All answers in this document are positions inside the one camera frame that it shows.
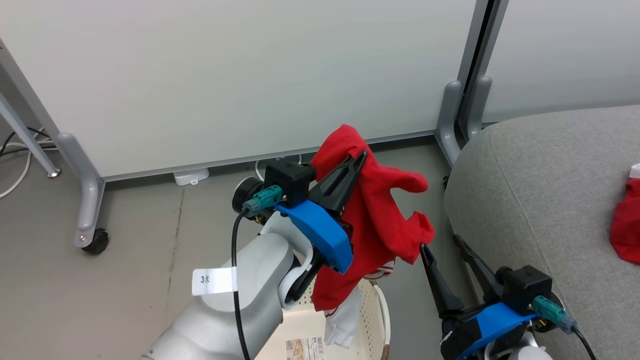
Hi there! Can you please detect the wide white partition panel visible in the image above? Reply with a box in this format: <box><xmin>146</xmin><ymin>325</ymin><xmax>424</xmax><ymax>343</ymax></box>
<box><xmin>0</xmin><ymin>0</ymin><xmax>488</xmax><ymax>182</ymax></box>

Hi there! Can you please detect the thin grey stand leg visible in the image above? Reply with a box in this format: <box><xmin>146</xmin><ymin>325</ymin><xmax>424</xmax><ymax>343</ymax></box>
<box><xmin>0</xmin><ymin>92</ymin><xmax>62</xmax><ymax>179</ymax></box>

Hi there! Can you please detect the small white plastic box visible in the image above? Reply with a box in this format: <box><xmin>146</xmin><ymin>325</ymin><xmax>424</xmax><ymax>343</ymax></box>
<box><xmin>173</xmin><ymin>168</ymin><xmax>211</xmax><ymax>187</ymax></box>

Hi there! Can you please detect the grey partition foot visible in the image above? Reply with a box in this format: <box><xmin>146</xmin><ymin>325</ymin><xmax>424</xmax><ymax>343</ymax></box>
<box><xmin>436</xmin><ymin>80</ymin><xmax>463</xmax><ymax>168</ymax></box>
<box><xmin>466</xmin><ymin>75</ymin><xmax>493</xmax><ymax>142</ymax></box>

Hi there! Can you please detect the white floor cable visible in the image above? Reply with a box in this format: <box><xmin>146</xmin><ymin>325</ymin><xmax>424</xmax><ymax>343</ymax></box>
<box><xmin>0</xmin><ymin>142</ymin><xmax>56</xmax><ymax>200</ymax></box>

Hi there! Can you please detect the barcode label sticker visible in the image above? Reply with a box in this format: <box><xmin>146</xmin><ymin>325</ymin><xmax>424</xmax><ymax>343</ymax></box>
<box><xmin>285</xmin><ymin>336</ymin><xmax>327</xmax><ymax>360</ymax></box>

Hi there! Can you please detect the white paper label tag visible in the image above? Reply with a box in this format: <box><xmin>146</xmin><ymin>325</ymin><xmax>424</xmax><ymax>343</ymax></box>
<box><xmin>192</xmin><ymin>266</ymin><xmax>239</xmax><ymax>297</ymax></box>

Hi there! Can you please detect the red and white garment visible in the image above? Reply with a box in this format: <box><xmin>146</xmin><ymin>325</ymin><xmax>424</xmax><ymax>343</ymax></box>
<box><xmin>610</xmin><ymin>162</ymin><xmax>640</xmax><ymax>265</ymax></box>
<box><xmin>310</xmin><ymin>124</ymin><xmax>436</xmax><ymax>349</ymax></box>

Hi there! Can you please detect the narrow white partition panel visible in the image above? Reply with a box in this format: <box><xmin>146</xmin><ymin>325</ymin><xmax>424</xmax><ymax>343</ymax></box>
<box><xmin>482</xmin><ymin>0</ymin><xmax>640</xmax><ymax>123</ymax></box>

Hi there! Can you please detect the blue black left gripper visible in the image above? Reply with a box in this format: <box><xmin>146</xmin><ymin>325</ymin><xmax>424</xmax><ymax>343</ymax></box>
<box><xmin>274</xmin><ymin>150</ymin><xmax>368</xmax><ymax>304</ymax></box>

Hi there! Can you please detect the black cable with teal connector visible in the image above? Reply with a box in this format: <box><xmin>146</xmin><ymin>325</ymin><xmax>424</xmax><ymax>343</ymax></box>
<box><xmin>231</xmin><ymin>184</ymin><xmax>287</xmax><ymax>360</ymax></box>
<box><xmin>532</xmin><ymin>295</ymin><xmax>598</xmax><ymax>360</ymax></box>

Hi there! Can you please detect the beige perforated laundry basket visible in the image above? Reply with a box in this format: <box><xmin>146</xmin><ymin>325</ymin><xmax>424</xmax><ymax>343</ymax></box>
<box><xmin>255</xmin><ymin>277</ymin><xmax>392</xmax><ymax>360</ymax></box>

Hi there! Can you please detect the grey fabric sofa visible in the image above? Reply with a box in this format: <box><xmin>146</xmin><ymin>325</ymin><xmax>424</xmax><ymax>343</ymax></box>
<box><xmin>444</xmin><ymin>104</ymin><xmax>640</xmax><ymax>360</ymax></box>

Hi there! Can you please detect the black floor cable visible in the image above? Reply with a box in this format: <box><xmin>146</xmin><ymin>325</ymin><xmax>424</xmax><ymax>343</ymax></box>
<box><xmin>0</xmin><ymin>126</ymin><xmax>58</xmax><ymax>157</ymax></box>

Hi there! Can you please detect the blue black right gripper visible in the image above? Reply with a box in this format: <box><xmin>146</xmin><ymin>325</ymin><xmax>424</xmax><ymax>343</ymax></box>
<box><xmin>419</xmin><ymin>234</ymin><xmax>538</xmax><ymax>360</ymax></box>

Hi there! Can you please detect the table leg with caster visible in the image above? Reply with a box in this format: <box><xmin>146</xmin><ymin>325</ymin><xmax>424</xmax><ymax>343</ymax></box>
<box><xmin>56</xmin><ymin>132</ymin><xmax>107</xmax><ymax>248</ymax></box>

